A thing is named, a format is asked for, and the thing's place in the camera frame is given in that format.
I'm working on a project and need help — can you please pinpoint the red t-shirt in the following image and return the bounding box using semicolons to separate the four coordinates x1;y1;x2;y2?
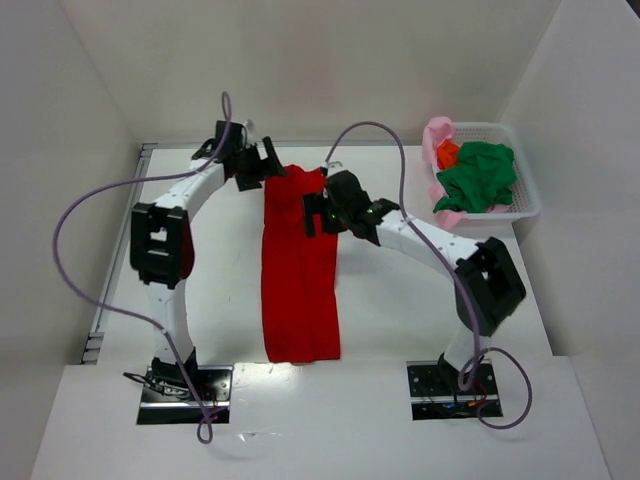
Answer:
261;165;341;364

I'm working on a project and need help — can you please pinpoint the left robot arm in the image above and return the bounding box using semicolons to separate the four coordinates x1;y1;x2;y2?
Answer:
130;121;286;396

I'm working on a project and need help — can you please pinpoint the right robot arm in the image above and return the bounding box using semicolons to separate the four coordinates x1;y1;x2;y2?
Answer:
302;168;526;391

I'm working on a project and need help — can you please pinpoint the orange t-shirt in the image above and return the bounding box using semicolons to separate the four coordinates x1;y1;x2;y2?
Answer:
436;139;460;170

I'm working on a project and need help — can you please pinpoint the green t-shirt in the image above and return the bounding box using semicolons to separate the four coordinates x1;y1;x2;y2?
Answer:
434;142;517;214

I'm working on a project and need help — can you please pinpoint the white plastic basket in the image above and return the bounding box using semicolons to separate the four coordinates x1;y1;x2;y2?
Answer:
453;121;541;229

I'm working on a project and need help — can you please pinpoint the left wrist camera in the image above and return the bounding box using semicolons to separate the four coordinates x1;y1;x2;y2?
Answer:
242;119;256;146

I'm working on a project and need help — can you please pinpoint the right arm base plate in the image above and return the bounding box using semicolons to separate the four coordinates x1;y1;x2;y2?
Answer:
406;361;503;421

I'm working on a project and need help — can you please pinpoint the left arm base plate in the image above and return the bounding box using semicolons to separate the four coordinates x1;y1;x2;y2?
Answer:
136;366;233;426

